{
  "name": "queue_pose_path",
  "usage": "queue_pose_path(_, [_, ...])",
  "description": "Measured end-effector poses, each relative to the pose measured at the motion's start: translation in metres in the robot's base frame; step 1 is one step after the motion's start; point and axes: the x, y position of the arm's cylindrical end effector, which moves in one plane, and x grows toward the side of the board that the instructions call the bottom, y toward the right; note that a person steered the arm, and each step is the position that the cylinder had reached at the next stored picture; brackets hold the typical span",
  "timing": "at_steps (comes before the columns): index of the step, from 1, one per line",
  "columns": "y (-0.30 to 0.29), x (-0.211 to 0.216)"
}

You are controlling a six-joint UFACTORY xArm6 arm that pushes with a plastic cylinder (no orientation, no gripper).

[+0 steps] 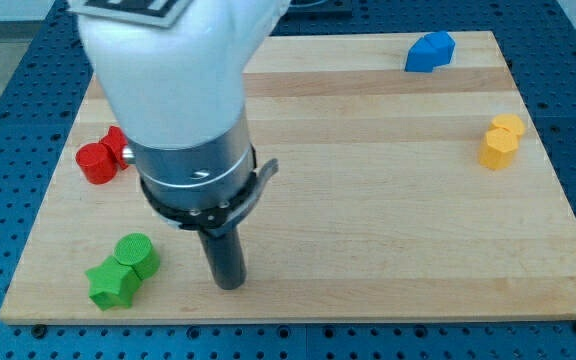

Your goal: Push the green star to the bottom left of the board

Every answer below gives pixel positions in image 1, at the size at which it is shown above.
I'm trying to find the blue cube block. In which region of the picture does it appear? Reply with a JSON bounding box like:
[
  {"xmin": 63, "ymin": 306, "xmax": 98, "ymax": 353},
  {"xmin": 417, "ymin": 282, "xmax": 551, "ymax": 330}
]
[{"xmin": 404, "ymin": 37, "xmax": 439, "ymax": 73}]

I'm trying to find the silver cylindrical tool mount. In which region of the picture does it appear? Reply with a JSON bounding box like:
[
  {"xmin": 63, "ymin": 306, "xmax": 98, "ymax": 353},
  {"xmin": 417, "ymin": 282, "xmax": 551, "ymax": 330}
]
[{"xmin": 122, "ymin": 111, "xmax": 279, "ymax": 237}]

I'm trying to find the red cylinder block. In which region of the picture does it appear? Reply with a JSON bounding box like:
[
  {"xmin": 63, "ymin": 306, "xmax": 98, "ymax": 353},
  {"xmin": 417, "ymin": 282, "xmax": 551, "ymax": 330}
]
[{"xmin": 75, "ymin": 143, "xmax": 117, "ymax": 185}]

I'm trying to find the yellow hexagon block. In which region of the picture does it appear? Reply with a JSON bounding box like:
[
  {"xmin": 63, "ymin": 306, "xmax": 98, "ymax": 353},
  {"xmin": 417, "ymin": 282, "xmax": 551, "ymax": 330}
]
[{"xmin": 478, "ymin": 128, "xmax": 519, "ymax": 170}]

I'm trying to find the green cylinder block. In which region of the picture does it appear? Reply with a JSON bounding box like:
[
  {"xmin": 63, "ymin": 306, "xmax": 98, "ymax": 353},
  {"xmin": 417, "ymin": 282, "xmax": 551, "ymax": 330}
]
[{"xmin": 113, "ymin": 233, "xmax": 160, "ymax": 280}]

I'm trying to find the black white marker tag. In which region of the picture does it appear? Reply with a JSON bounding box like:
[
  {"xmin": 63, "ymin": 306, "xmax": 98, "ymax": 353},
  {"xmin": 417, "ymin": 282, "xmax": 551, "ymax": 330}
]
[{"xmin": 70, "ymin": 0, "xmax": 192, "ymax": 28}]

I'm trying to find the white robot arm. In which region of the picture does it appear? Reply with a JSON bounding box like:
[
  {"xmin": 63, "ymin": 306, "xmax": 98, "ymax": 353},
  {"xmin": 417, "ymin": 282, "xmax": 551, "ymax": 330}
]
[{"xmin": 69, "ymin": 0, "xmax": 290, "ymax": 290}]

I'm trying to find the green star block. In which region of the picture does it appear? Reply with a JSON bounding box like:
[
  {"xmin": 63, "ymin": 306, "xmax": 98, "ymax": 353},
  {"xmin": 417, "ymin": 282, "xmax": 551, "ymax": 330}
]
[{"xmin": 85, "ymin": 256, "xmax": 142, "ymax": 311}]

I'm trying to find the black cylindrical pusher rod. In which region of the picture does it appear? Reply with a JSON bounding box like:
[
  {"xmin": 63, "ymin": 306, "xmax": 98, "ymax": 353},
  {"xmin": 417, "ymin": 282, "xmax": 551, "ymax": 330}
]
[{"xmin": 198, "ymin": 229, "xmax": 247, "ymax": 290}]

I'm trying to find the blue hexagon block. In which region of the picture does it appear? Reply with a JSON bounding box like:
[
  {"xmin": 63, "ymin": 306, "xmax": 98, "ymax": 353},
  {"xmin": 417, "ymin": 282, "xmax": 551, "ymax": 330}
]
[{"xmin": 424, "ymin": 31, "xmax": 455, "ymax": 66}]

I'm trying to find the red star block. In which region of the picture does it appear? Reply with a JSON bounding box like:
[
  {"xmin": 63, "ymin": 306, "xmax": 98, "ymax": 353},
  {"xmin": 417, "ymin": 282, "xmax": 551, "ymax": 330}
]
[{"xmin": 99, "ymin": 125, "xmax": 129, "ymax": 170}]

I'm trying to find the yellow cylinder block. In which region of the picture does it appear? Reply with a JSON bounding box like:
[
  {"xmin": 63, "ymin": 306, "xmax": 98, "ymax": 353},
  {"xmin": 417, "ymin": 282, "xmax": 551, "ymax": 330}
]
[{"xmin": 489, "ymin": 113, "xmax": 526, "ymax": 139}]

